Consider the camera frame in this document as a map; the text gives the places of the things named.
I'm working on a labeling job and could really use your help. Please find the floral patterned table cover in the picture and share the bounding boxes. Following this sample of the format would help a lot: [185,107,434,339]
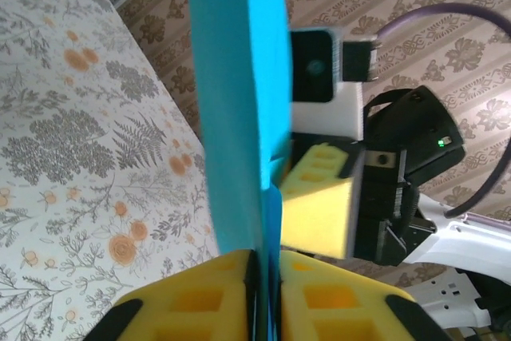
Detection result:
[0,0,224,341]

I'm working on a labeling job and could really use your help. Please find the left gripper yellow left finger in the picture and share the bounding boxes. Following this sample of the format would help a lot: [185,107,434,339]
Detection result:
[85,248,257,341]

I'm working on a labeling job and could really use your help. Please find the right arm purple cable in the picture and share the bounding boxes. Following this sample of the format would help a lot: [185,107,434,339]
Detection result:
[374,2,511,226]

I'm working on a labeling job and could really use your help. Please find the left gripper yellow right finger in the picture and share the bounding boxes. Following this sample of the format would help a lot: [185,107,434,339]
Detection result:
[278,250,453,341]

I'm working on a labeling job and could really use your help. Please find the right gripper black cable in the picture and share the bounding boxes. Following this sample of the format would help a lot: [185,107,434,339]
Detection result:
[363,89,402,115]

